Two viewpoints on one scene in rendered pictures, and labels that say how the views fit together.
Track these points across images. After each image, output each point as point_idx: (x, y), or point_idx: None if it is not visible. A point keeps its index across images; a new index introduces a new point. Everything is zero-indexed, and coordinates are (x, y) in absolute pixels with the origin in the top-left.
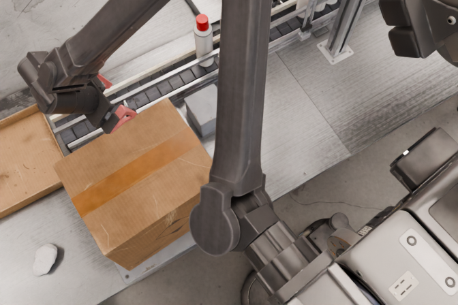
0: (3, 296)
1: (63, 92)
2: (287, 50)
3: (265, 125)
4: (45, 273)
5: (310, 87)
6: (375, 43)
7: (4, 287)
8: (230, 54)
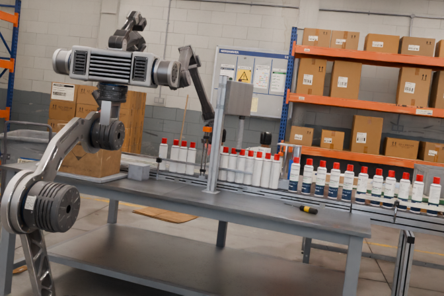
0: (22, 164)
1: (99, 91)
2: (194, 185)
3: (149, 184)
4: (38, 164)
5: (182, 189)
6: (229, 196)
7: (26, 164)
8: None
